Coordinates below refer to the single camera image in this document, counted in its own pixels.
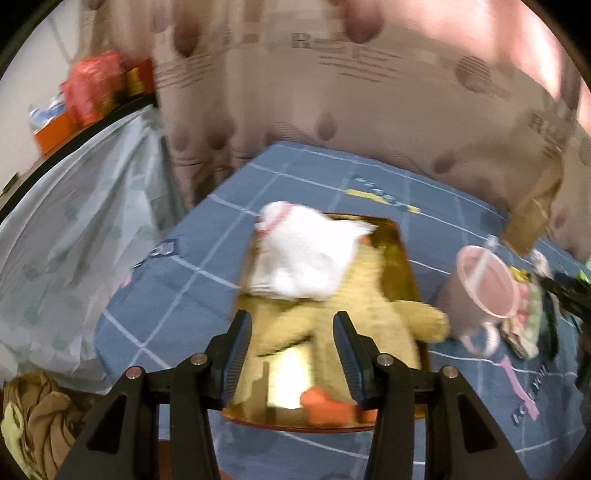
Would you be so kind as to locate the orange box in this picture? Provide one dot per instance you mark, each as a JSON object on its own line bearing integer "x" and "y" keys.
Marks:
{"x": 53, "y": 134}

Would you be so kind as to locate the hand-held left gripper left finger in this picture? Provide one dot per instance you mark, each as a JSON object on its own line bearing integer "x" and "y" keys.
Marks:
{"x": 235, "y": 362}

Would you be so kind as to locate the white socks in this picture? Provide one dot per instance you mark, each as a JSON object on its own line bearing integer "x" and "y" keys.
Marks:
{"x": 309, "y": 254}

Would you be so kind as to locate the yellow plush duck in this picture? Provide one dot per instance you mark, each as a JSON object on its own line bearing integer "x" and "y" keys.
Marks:
{"x": 360, "y": 295}

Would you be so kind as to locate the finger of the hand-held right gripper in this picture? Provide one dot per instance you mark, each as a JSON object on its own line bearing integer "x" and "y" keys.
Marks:
{"x": 570, "y": 290}

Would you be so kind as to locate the white ceramic spoon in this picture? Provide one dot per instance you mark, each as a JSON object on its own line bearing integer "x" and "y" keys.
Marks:
{"x": 485, "y": 258}

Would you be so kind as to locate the beige leaf-print curtain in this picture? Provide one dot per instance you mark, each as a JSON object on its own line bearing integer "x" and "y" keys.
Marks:
{"x": 323, "y": 83}

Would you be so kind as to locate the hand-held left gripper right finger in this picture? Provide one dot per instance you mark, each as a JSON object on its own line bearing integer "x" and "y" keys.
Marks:
{"x": 348, "y": 362}

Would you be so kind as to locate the pink mug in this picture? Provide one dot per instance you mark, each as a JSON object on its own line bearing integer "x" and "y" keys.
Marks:
{"x": 466, "y": 304}

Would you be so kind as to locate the gold tin box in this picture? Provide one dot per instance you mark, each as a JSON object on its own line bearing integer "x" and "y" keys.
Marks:
{"x": 397, "y": 258}

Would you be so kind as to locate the blue checked tablecloth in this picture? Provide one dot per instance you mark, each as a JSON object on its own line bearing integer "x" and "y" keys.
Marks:
{"x": 184, "y": 295}

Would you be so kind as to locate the folded white socks pack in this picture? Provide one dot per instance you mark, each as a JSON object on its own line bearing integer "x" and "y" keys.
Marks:
{"x": 526, "y": 323}

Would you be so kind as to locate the brown crumpled cloth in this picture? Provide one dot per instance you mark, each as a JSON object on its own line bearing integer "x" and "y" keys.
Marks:
{"x": 41, "y": 424}

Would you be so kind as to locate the brown kraft paper bag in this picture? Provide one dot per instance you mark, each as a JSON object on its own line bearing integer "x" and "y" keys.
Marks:
{"x": 535, "y": 217}

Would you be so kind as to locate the translucent plastic bag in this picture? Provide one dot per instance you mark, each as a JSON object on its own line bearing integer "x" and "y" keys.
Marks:
{"x": 69, "y": 258}

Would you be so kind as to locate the red snack packets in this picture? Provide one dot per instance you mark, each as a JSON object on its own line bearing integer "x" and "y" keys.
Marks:
{"x": 92, "y": 87}

